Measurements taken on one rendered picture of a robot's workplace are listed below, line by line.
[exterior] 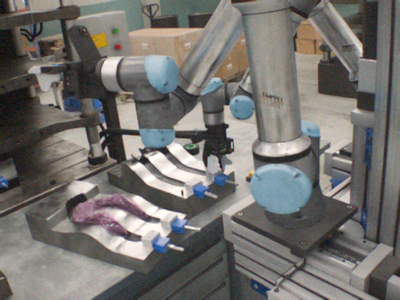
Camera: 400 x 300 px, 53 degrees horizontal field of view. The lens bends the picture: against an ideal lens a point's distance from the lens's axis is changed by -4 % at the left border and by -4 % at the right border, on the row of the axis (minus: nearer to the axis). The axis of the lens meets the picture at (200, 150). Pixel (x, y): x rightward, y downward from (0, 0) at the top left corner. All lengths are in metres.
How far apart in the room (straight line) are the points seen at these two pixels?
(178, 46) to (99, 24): 3.19
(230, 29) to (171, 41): 4.43
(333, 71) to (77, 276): 4.62
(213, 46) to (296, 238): 0.46
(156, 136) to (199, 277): 0.89
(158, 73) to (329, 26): 0.71
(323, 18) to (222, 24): 0.55
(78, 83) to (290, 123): 0.46
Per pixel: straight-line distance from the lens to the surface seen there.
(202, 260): 1.62
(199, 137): 1.51
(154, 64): 0.83
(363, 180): 1.14
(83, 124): 2.02
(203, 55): 0.92
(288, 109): 0.77
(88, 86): 0.96
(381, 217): 1.09
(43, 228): 1.52
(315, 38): 8.19
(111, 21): 2.21
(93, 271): 1.36
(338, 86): 5.52
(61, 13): 1.93
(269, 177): 0.79
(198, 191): 1.46
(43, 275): 1.41
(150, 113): 0.86
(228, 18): 0.89
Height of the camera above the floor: 1.60
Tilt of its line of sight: 23 degrees down
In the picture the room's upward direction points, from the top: 6 degrees counter-clockwise
